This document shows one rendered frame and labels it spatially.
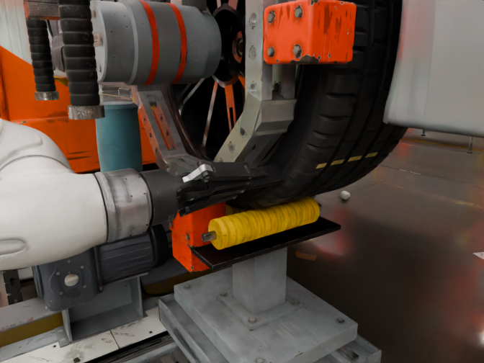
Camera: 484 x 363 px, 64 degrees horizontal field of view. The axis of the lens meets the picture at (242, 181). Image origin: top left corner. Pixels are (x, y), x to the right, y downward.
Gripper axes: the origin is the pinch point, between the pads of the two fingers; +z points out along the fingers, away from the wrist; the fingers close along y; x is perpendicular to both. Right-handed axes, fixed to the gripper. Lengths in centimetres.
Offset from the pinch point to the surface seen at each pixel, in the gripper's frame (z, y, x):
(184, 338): -3, -55, -15
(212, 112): 5.8, -13.5, 24.1
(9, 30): 66, -849, 1014
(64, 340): -28, -76, -2
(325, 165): 8.3, 5.6, -2.7
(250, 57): -4.7, 15.3, 10.8
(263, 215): 6.1, -12.7, -2.3
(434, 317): 79, -51, -40
